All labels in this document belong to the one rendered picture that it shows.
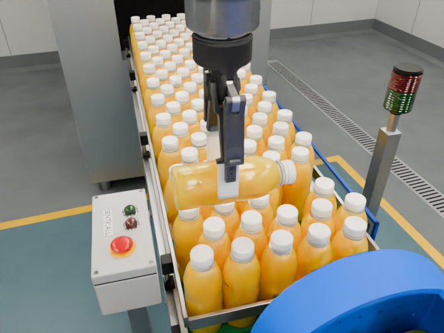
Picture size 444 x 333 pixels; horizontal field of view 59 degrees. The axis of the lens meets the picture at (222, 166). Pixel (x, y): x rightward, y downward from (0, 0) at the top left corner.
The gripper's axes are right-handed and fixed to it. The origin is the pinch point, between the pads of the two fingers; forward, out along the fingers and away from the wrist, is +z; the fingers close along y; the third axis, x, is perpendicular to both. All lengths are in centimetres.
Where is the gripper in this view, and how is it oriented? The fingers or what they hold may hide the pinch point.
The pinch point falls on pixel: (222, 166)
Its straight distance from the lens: 59.9
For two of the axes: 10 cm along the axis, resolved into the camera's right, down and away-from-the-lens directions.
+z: 0.0, 8.2, 5.8
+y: -2.5, -5.6, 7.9
